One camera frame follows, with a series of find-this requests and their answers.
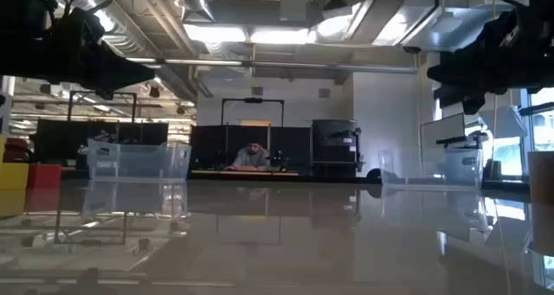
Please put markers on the red container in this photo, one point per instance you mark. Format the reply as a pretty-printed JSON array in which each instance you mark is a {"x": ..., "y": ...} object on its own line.
[{"x": 17, "y": 150}]

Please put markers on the black gantry frame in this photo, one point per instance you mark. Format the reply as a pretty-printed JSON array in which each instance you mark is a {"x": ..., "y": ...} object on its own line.
[{"x": 253, "y": 100}]

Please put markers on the red wooden cube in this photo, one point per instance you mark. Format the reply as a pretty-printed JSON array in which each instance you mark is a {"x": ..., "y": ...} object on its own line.
[{"x": 43, "y": 176}]

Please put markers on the black ceiling spotlight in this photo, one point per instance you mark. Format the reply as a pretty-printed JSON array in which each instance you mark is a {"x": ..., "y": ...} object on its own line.
[
  {"x": 154, "y": 91},
  {"x": 45, "y": 88},
  {"x": 181, "y": 110}
]

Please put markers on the ceiling light panel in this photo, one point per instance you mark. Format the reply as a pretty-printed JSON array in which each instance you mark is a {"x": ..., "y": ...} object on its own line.
[
  {"x": 281, "y": 35},
  {"x": 214, "y": 33}
]

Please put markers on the wall vent grille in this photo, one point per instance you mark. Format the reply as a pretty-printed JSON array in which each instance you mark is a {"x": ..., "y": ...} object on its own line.
[
  {"x": 257, "y": 91},
  {"x": 324, "y": 93}
]

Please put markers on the person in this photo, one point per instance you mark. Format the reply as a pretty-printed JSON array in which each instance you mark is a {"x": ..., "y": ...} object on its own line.
[{"x": 252, "y": 157}]

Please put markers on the clear plastic bin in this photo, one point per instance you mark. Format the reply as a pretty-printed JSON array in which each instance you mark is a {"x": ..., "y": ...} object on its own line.
[
  {"x": 130, "y": 161},
  {"x": 415, "y": 165}
]

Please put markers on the glossy white work board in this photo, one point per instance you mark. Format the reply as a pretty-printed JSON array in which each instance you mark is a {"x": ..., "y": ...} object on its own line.
[{"x": 277, "y": 243}]

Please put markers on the computer monitor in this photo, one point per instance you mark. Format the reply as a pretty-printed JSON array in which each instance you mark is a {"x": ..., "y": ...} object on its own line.
[{"x": 441, "y": 130}]

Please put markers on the black partition panel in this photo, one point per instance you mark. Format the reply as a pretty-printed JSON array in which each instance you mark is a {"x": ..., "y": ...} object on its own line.
[
  {"x": 294, "y": 148},
  {"x": 60, "y": 143}
]

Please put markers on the grey junction box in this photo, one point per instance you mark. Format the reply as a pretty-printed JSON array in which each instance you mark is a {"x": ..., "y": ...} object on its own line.
[{"x": 293, "y": 8}]

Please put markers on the large spiral duct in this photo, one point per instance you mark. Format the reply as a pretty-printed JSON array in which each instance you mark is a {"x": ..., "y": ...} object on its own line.
[{"x": 125, "y": 31}]

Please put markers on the distant wooden table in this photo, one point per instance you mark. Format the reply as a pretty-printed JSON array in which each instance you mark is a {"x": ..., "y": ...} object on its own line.
[{"x": 208, "y": 173}]

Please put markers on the black equipment cart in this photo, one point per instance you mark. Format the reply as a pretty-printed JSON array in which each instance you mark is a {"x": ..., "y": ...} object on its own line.
[{"x": 333, "y": 143}]

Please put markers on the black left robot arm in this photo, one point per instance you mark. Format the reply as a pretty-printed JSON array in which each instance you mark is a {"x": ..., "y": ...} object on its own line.
[{"x": 21, "y": 9}]

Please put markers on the silver round duct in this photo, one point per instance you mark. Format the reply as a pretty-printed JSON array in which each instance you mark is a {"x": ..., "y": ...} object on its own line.
[{"x": 195, "y": 1}]

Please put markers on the grey horizontal pipe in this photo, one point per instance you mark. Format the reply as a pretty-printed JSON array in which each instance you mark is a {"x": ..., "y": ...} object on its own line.
[{"x": 259, "y": 64}]

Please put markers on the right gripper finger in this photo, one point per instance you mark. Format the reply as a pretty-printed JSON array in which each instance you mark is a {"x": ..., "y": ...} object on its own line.
[
  {"x": 459, "y": 74},
  {"x": 469, "y": 98}
]

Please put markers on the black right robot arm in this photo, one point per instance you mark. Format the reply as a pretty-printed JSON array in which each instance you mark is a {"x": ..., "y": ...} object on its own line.
[{"x": 543, "y": 5}]

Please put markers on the black round object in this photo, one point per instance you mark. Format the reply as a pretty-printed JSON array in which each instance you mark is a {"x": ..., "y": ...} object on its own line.
[{"x": 373, "y": 174}]

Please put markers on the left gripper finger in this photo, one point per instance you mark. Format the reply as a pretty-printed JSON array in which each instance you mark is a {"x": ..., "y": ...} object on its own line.
[
  {"x": 112, "y": 81},
  {"x": 125, "y": 66}
]

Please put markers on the black desk equipment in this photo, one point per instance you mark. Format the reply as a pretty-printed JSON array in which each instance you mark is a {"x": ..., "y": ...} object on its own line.
[{"x": 461, "y": 140}]

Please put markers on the white angled panel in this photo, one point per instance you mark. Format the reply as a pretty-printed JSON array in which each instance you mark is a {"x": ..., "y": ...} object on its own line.
[{"x": 504, "y": 122}]

